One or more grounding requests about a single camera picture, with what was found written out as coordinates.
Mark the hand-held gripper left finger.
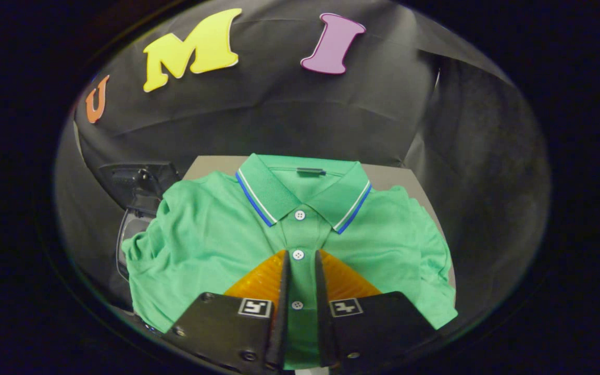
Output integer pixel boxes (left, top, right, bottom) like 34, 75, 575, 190
162, 249, 291, 375

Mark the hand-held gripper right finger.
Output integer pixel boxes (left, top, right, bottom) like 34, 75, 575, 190
315, 249, 439, 368

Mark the green polo shirt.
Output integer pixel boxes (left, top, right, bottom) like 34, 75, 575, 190
122, 153, 458, 370

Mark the dark washing machine lid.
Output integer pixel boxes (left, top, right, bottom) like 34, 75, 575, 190
97, 161, 181, 282

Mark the beige cabinet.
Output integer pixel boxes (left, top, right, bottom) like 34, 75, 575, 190
183, 155, 457, 290

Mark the black backdrop cloth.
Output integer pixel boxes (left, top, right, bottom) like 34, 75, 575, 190
55, 0, 551, 334

